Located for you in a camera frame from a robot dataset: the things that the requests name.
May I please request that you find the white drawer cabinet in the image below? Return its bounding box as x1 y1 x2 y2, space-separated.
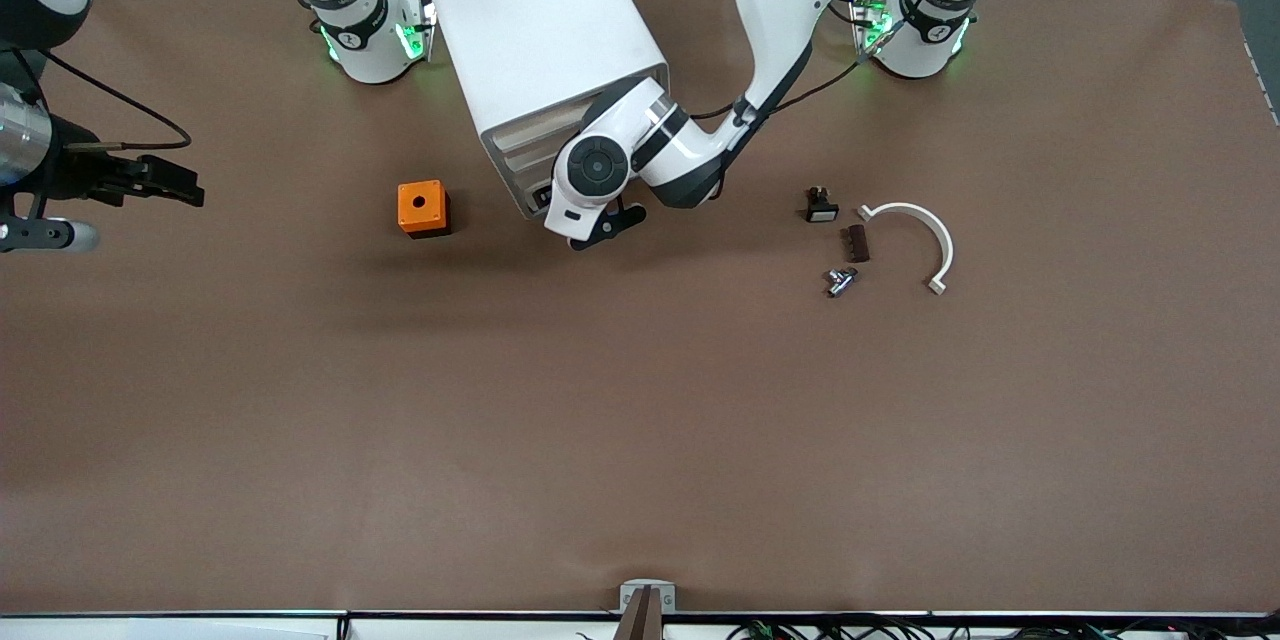
420 0 673 221

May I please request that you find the orange box with hole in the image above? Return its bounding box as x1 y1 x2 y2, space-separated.
397 180 452 240

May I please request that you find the brown table mat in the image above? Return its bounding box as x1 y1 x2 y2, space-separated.
0 0 1280 613

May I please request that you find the brown pole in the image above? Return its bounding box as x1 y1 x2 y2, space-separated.
612 586 666 640

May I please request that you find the black left camera cable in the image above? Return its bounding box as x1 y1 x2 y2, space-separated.
690 55 871 121

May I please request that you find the white curved bracket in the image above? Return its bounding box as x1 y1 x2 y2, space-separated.
857 203 954 296

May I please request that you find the grey metal mount bracket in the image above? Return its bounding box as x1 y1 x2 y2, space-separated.
618 580 677 615

